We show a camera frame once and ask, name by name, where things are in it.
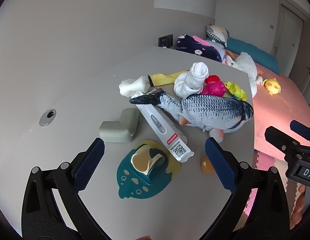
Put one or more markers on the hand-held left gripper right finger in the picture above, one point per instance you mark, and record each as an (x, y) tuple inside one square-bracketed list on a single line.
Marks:
[(220, 165)]

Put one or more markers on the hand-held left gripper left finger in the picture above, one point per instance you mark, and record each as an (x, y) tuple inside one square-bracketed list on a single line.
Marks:
[(91, 162)]

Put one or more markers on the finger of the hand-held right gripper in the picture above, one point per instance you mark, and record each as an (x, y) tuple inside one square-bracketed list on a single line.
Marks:
[(301, 128), (278, 137)]

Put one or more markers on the orange plastic egg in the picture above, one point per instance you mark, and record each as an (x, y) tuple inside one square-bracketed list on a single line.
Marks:
[(207, 166)]

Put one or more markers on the pink plastic toy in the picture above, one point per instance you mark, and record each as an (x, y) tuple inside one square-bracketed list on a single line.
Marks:
[(215, 88)]

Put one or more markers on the person's right hand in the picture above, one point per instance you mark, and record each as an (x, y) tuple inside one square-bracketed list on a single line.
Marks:
[(298, 200)]

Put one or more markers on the pink bed sheet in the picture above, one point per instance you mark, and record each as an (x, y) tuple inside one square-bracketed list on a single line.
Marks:
[(282, 112)]

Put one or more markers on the pink foam floor mat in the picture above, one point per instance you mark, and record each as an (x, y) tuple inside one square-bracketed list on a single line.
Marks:
[(264, 160)]

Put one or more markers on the grey-green foam corner guard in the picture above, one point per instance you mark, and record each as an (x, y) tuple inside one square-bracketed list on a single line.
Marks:
[(120, 130)]

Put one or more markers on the teal fish-shaped holder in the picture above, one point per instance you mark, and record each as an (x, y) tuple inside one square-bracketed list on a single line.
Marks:
[(135, 185)]

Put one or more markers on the yellow chick toy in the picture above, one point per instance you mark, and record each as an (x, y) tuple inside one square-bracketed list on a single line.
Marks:
[(272, 86)]

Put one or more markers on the grey plush fish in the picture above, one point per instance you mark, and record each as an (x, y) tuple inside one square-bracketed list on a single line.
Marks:
[(207, 107)]

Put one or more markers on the green orange seahorse toy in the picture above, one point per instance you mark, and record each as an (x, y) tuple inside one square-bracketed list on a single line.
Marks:
[(235, 88)]

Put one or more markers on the white thermometer box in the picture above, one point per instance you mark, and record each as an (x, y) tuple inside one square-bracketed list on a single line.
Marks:
[(160, 127)]

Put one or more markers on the white cloth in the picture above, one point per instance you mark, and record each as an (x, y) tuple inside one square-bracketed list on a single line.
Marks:
[(247, 65)]

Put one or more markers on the red heart toy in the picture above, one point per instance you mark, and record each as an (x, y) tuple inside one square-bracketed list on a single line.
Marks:
[(212, 78)]

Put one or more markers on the white rolled towel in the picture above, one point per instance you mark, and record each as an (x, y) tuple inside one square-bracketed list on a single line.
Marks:
[(192, 80)]

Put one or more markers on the teal pillow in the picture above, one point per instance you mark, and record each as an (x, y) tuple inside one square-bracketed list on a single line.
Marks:
[(252, 51)]

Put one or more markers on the white door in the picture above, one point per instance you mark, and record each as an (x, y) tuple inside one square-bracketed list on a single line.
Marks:
[(287, 30)]

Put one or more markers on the yellow snack packet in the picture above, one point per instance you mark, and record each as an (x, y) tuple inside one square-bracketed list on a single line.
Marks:
[(165, 78)]

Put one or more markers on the light blue cloth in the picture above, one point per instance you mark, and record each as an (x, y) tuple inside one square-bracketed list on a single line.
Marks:
[(216, 46)]

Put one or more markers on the navy printed blanket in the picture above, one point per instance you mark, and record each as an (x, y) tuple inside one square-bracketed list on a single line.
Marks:
[(195, 47)]

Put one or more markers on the checkered pillow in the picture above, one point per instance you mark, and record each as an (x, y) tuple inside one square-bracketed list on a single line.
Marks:
[(217, 32)]

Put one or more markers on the pink fleece cloth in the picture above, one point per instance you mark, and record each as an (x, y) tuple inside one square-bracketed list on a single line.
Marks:
[(200, 40)]

